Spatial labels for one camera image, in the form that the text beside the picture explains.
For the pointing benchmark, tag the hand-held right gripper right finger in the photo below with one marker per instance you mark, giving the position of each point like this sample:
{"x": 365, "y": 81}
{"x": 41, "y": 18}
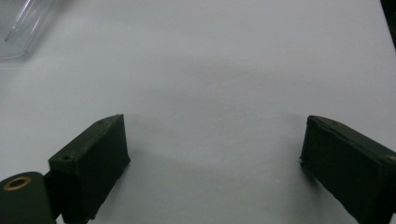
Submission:
{"x": 351, "y": 168}

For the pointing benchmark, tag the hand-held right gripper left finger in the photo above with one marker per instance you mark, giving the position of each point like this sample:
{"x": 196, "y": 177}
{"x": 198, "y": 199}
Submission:
{"x": 90, "y": 168}

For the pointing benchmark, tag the clear plastic container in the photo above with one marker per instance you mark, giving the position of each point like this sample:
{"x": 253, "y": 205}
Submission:
{"x": 18, "y": 28}

